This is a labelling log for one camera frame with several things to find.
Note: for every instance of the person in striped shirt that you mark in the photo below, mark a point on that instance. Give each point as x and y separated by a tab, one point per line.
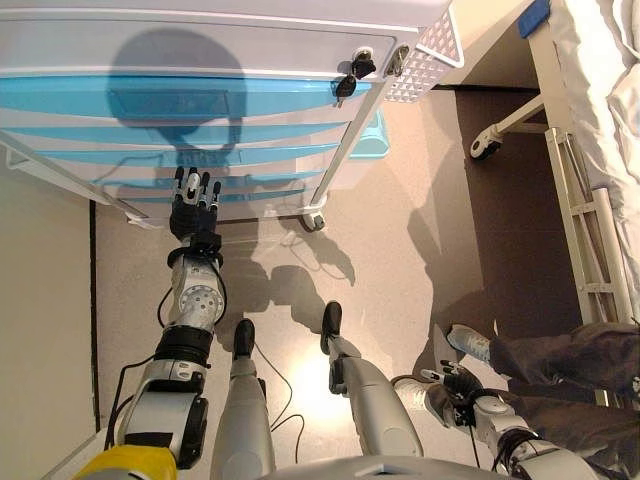
560	370

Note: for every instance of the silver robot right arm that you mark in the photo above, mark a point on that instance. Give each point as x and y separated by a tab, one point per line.
500	415

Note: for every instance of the white sneaker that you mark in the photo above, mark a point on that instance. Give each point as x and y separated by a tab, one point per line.
412	395
470	342

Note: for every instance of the white perforated side basket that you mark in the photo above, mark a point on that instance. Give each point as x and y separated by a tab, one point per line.
430	55

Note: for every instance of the white cart side tray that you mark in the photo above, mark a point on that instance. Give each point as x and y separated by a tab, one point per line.
145	222

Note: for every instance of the light blue waste bin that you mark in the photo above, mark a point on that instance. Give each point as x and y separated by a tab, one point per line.
370	142

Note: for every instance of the silver robot left leg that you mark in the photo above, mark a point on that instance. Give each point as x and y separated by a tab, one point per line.
242	415

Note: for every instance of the bed caster wheel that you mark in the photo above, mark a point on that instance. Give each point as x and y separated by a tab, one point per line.
485	146

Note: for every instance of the grey robot torso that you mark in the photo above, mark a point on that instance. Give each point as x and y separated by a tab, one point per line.
380	467

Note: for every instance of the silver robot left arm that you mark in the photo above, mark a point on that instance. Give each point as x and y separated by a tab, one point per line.
197	297

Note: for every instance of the blue bed tag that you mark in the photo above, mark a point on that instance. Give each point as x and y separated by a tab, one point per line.
534	17

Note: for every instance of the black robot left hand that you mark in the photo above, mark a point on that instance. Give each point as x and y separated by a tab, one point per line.
192	215

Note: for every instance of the white hospital bed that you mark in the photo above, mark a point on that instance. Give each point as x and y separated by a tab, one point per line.
590	75

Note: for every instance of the metal cart side latch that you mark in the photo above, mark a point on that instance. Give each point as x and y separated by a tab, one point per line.
396	60

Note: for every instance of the white medical cart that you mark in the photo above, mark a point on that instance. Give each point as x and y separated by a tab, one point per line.
200	45

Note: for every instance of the cart caster wheel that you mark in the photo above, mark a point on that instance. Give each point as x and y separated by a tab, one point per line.
312	221

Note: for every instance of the white folding bed rail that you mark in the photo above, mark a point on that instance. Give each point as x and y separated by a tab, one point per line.
590	235

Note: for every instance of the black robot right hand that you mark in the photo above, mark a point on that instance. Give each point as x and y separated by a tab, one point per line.
462	385

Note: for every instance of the black keys in lock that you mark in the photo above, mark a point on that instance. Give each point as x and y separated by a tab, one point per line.
360	65

